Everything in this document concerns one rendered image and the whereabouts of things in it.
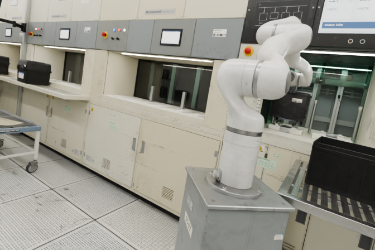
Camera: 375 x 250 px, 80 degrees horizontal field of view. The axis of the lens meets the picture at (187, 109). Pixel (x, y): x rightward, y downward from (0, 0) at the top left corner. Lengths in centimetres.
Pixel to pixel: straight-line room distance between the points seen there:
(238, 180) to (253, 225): 13
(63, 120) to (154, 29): 156
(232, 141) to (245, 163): 8
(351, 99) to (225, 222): 183
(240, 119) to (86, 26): 220
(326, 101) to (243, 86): 166
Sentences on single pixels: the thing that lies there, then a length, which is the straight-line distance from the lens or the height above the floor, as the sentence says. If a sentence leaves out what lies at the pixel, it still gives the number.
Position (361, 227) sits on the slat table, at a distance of 88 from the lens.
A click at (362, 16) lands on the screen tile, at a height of 155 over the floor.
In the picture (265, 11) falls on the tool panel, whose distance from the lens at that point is 158.
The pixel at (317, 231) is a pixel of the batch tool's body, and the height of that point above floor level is 40.
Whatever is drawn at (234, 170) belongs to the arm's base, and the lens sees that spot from 74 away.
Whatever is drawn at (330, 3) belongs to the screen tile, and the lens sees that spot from 153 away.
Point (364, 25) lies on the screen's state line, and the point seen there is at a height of 151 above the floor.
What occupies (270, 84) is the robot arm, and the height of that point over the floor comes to 111.
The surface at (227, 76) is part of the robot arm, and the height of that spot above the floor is 112.
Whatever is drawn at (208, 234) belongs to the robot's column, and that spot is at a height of 67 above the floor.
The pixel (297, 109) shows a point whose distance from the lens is 163.
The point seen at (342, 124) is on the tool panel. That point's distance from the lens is 231.
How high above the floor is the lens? 106
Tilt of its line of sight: 6 degrees down
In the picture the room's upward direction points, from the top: 9 degrees clockwise
